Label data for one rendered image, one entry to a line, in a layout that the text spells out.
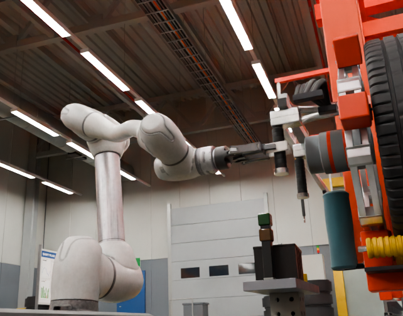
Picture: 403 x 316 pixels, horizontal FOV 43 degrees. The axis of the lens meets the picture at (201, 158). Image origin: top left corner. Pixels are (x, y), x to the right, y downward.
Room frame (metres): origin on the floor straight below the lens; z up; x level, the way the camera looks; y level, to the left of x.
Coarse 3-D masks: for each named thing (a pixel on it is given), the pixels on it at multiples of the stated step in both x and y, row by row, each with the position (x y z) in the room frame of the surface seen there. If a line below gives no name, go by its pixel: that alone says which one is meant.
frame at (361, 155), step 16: (336, 80) 1.32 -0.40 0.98; (352, 80) 1.29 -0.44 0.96; (352, 144) 1.30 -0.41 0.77; (368, 144) 1.28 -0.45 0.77; (352, 160) 1.31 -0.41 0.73; (368, 160) 1.30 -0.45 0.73; (352, 176) 1.34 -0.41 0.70; (368, 176) 1.33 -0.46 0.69; (368, 192) 1.76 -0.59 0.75; (368, 208) 1.43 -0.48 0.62; (368, 224) 1.45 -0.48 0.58; (384, 224) 1.46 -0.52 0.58
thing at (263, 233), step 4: (268, 228) 1.60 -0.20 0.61; (260, 232) 1.61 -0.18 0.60; (264, 232) 1.60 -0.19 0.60; (268, 232) 1.60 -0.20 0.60; (272, 232) 1.62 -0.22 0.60; (260, 236) 1.61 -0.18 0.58; (264, 236) 1.60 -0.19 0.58; (268, 236) 1.60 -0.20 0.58; (272, 236) 1.62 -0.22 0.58; (260, 240) 1.61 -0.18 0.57; (264, 240) 1.61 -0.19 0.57; (268, 240) 1.60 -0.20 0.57; (272, 240) 1.62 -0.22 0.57
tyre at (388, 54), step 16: (368, 48) 1.29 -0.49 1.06; (384, 48) 1.27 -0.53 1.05; (400, 48) 1.24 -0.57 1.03; (368, 64) 1.25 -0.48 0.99; (384, 64) 1.23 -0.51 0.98; (400, 64) 1.21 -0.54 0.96; (368, 80) 1.25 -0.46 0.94; (384, 80) 1.21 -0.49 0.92; (400, 80) 1.20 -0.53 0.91; (384, 96) 1.21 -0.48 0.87; (400, 96) 1.19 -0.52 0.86; (384, 112) 1.21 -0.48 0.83; (400, 112) 1.20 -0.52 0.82; (384, 128) 1.22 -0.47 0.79; (400, 128) 1.21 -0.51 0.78; (384, 144) 1.23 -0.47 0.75; (400, 144) 1.22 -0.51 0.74; (384, 160) 1.25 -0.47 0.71; (400, 160) 1.24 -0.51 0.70; (384, 176) 1.28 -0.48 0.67; (400, 176) 1.26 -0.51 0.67; (400, 192) 1.28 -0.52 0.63; (400, 208) 1.32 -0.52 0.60; (400, 224) 1.37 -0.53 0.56
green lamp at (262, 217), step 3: (261, 213) 1.61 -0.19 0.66; (264, 213) 1.60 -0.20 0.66; (267, 213) 1.60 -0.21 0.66; (258, 216) 1.61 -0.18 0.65; (261, 216) 1.61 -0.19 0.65; (264, 216) 1.60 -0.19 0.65; (267, 216) 1.60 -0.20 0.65; (270, 216) 1.61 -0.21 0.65; (258, 219) 1.61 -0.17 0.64; (261, 219) 1.61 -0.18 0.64; (264, 219) 1.60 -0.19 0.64; (267, 219) 1.60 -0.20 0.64; (270, 219) 1.60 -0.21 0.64; (258, 222) 1.61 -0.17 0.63; (261, 222) 1.61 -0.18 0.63; (264, 222) 1.60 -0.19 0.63; (267, 222) 1.60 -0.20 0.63; (270, 222) 1.60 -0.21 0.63; (261, 225) 1.61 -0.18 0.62; (264, 225) 1.61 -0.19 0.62; (270, 225) 1.61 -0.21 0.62
